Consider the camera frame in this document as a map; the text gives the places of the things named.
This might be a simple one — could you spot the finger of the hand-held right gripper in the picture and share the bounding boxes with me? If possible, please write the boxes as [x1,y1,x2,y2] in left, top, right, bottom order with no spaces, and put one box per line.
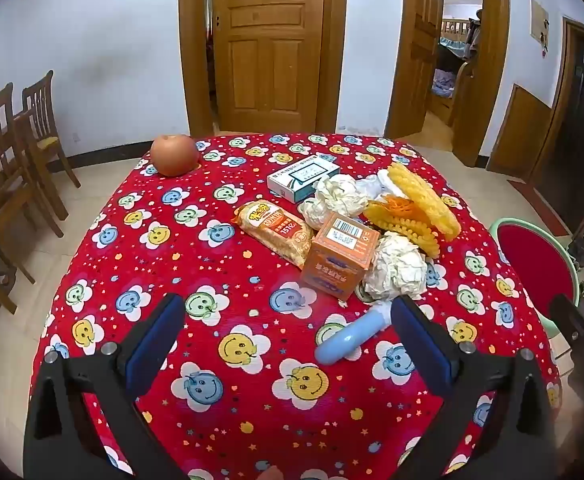
[550,294,584,361]

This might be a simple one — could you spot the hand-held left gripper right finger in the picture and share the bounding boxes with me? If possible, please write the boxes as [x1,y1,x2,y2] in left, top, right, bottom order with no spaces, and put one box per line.
[391,294,568,480]

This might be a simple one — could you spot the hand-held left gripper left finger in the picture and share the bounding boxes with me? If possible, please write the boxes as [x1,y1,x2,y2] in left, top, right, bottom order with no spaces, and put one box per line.
[22,292,188,480]

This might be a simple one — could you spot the light blue curved tube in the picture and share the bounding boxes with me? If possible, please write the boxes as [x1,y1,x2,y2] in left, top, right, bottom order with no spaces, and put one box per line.
[314,300,392,366]

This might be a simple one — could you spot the red basin with green rim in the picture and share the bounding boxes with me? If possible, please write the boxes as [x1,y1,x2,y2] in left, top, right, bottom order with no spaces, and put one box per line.
[489,217,582,348]

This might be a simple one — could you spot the white paper ball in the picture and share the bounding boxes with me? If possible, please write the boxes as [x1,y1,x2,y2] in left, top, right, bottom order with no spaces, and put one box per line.
[363,232,429,302]
[299,174,370,231]

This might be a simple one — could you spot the yellow foam fruit net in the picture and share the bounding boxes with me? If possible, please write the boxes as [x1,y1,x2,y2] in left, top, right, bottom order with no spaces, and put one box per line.
[387,162,461,242]
[363,201,441,260]

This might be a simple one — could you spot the orange carton box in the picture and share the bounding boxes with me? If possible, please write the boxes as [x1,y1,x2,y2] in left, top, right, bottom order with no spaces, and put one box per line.
[301,211,381,302]

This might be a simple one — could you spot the orange shredded strands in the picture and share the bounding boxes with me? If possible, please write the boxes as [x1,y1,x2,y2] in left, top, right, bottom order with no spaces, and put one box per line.
[369,194,419,217]

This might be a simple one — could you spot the orange snack packet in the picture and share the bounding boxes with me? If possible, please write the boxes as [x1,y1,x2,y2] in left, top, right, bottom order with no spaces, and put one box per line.
[233,200,314,267]

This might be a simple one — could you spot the white sock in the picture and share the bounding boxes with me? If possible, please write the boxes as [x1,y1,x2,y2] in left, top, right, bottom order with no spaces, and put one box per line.
[359,169,404,199]

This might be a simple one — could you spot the white teal medicine box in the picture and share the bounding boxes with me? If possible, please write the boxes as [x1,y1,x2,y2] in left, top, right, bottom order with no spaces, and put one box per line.
[266,154,339,204]

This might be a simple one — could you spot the red flower print tablecloth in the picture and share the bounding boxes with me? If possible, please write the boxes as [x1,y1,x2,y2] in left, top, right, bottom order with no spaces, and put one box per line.
[34,132,563,480]

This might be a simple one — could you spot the red doormat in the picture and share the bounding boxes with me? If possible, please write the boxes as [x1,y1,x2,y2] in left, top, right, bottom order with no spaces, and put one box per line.
[508,179,569,237]

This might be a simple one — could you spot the red apple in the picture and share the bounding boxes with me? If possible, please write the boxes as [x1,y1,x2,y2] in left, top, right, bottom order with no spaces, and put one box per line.
[151,134,200,177]

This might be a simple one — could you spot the dark entrance door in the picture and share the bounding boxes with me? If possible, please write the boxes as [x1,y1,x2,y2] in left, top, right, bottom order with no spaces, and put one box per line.
[529,16,584,243]

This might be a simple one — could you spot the wooden bed with bedding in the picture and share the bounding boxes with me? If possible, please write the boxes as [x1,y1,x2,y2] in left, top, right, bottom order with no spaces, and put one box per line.
[431,17,475,127]

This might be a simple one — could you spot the open wooden panel door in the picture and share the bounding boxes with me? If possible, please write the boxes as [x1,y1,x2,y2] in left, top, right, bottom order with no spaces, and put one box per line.
[387,0,447,140]

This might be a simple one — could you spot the closed wooden panel door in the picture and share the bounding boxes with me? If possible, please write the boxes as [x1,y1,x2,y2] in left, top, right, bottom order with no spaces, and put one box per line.
[179,0,349,136]

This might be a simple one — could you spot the wooden wall panel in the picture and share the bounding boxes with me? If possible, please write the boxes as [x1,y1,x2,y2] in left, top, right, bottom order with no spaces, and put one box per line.
[486,84,554,181]

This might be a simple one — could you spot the beige wall box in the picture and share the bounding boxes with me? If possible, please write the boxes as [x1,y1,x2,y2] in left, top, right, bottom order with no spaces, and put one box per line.
[528,0,551,45]

